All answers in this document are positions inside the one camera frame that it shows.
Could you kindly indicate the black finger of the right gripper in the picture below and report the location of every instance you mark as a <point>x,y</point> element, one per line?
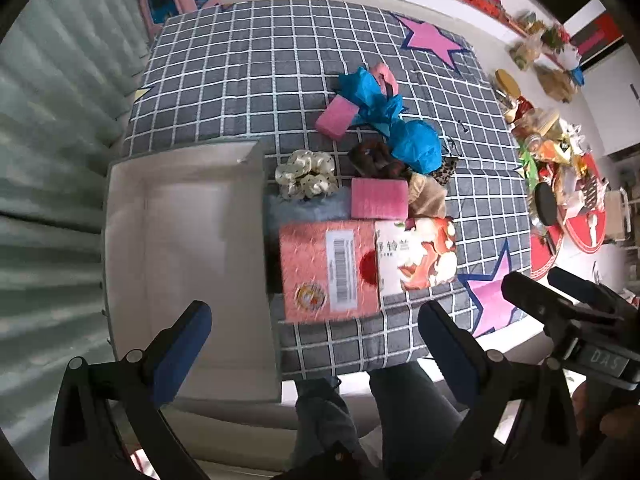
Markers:
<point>537,304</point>
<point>598,296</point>

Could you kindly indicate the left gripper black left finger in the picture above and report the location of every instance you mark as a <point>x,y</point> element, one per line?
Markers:
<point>85,442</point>

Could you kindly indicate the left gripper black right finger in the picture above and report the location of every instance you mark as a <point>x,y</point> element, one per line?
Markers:
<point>520,422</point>

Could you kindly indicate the pink sponge block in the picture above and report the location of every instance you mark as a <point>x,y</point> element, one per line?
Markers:
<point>337,118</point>
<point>379,199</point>

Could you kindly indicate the light blue fluffy cloth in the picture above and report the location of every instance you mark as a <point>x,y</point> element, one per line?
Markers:
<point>279,212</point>

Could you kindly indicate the cream dotted scrunchie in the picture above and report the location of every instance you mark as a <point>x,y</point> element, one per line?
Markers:
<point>306,175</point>

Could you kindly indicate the leopard print cloth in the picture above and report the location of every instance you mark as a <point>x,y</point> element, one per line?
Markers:
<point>444,173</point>

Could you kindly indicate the person's legs in jeans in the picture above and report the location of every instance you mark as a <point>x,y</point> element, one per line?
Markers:
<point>395,432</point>

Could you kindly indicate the red round mat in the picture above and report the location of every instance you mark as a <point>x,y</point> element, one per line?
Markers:
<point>586,231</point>

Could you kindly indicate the black round lid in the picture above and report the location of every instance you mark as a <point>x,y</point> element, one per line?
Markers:
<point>545,204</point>

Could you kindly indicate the white storage box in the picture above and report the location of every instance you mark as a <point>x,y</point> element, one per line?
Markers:
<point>184,225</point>

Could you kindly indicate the grey checked star rug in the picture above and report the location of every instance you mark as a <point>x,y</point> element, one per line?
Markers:
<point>265,70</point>

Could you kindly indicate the pink tissue box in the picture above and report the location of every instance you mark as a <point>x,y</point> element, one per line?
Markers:
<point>337,270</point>

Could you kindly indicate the pink black small toy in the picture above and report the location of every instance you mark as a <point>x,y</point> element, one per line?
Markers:
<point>385,79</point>

